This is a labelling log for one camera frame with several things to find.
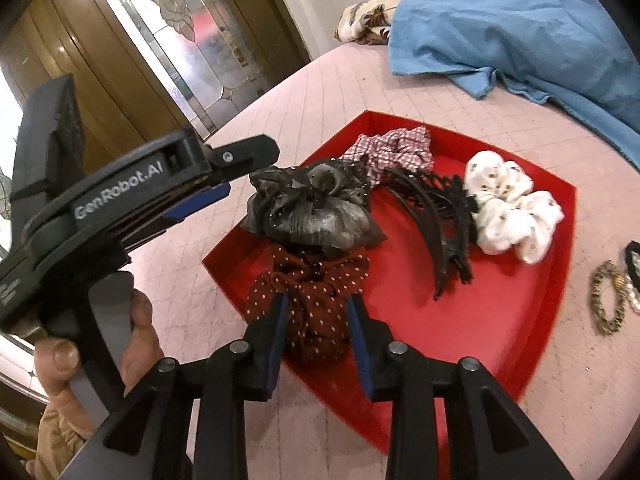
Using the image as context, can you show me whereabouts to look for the dark red dotted scrunchie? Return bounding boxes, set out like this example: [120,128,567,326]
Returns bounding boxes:
[242,245,370,364]

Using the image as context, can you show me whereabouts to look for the gold leopard scrunchie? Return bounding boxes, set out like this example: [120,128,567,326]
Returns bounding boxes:
[589,260,627,336]

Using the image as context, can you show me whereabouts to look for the white pearl bracelet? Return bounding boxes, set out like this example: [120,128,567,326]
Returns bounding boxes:
[621,239,640,317]

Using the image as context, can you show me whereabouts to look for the pink bed cover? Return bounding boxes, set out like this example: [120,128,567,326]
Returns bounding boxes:
[124,41,640,480]

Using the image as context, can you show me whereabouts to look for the grey black scrunchie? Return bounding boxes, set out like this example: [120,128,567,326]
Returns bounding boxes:
[241,158,386,252]

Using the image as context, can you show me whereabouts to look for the stained glass door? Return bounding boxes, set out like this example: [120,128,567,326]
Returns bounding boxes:
[1,0,310,174]

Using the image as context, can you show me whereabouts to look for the red white checked scrunchie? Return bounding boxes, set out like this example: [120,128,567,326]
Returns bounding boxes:
[341,126,434,188]

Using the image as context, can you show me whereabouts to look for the floral brown white blanket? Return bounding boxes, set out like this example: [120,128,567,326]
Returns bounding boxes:
[334,0,402,46]

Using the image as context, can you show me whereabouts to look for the black hair claw clip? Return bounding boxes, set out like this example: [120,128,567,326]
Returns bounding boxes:
[381,168,478,301]

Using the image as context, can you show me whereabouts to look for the white spotted scrunchie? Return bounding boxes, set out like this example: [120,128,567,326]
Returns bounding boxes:
[463,151,564,264]

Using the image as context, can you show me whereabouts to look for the blue cloth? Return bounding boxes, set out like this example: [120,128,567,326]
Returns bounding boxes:
[388,0,639,166]

